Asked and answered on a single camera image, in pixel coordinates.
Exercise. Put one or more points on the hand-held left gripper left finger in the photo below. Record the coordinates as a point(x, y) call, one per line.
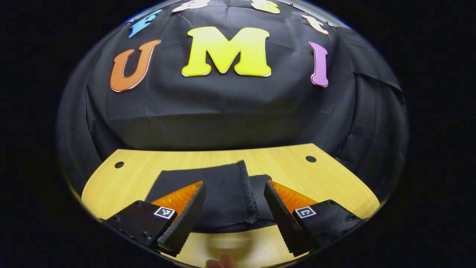
point(184, 223)

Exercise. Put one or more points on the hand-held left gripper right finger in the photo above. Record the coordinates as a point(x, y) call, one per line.
point(282, 223)

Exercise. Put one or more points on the dark jeans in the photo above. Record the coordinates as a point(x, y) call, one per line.
point(223, 197)

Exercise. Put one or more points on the black backdrop cloth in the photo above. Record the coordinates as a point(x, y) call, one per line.
point(223, 111)

